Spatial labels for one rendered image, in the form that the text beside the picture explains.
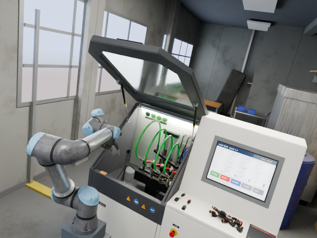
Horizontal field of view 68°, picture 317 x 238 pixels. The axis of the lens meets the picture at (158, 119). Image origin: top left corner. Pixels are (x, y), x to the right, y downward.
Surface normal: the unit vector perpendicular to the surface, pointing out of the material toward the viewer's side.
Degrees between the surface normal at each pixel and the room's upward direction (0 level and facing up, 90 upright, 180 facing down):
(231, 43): 90
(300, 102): 90
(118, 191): 90
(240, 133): 76
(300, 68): 90
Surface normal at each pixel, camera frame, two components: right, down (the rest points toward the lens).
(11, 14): 0.91, 0.27
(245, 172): -0.41, -0.07
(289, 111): -0.38, 0.18
